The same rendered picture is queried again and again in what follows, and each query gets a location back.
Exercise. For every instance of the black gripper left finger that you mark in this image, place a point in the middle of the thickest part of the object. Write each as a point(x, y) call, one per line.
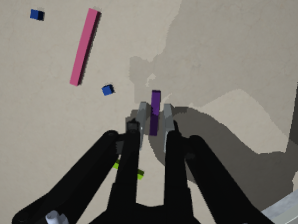
point(68, 199)

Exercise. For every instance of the lime green rod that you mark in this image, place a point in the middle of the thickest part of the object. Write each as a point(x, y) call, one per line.
point(140, 172)

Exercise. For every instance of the pink rod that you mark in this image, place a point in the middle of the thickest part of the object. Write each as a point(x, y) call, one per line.
point(84, 46)

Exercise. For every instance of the purple rod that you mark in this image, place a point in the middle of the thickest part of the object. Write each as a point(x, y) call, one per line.
point(154, 112)

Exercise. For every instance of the small blue cube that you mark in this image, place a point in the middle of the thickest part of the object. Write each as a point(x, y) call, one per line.
point(107, 90)
point(35, 14)

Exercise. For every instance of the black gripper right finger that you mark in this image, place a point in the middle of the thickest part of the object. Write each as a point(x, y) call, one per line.
point(224, 198)

